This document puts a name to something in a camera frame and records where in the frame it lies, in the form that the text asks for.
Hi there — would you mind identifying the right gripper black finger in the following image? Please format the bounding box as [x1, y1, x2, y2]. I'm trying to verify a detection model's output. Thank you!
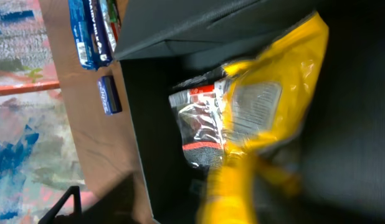
[38, 185, 83, 224]

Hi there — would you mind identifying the blue eclipse mint tin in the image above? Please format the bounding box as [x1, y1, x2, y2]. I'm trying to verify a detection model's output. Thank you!
[97, 75, 122, 116]

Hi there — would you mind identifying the black clear candy bag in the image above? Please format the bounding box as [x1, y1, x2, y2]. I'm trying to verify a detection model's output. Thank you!
[168, 68, 229, 170]

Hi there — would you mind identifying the dark green box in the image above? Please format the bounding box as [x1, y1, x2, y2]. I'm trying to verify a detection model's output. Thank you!
[115, 1, 385, 223]

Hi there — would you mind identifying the yellow candy bag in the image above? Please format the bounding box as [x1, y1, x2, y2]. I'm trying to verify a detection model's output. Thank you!
[197, 12, 329, 223]

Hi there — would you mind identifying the dark blue chocolate bar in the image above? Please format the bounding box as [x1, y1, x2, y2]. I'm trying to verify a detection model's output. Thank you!
[88, 0, 113, 67]

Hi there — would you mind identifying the green white candy bar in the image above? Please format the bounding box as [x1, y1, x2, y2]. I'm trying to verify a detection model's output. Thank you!
[99, 0, 121, 53]

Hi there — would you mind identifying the blue cookie packet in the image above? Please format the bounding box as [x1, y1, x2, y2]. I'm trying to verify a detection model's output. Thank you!
[68, 0, 98, 70]

